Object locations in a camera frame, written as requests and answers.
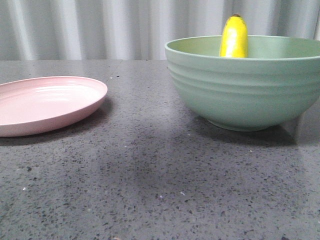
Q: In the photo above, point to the green ribbed bowl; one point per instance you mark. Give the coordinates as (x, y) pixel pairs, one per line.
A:
(277, 82)

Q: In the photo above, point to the white pleated curtain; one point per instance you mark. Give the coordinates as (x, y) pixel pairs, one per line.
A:
(138, 29)

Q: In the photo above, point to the yellow banana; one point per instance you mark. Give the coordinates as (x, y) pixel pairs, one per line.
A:
(234, 39)

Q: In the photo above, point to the pink plate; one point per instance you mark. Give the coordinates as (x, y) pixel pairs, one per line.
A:
(38, 105)

